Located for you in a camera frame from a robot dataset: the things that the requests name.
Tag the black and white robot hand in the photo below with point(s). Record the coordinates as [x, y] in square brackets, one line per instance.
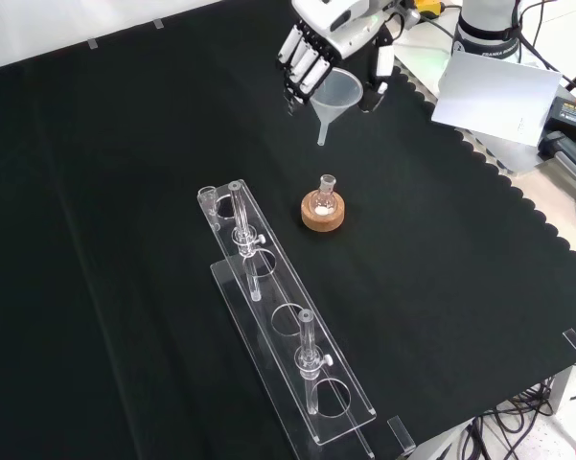
[345, 29]

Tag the clear plastic funnel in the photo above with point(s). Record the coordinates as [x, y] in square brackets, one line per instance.
[338, 88]

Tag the clear glass weighing funnel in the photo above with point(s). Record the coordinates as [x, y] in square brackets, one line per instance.
[207, 197]

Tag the clear acrylic funnel stand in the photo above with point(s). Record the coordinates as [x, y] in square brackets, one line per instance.
[287, 306]

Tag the yellow stop button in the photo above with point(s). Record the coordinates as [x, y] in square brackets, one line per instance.
[429, 6]

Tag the pale board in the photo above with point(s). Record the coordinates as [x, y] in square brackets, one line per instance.
[498, 96]

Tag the round-bottom glass flask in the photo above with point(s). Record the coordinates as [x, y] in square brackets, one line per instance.
[325, 199]

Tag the black power supply box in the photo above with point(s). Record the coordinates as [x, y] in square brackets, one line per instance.
[572, 120]

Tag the black cloth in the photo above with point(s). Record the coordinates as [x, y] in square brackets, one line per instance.
[124, 191]

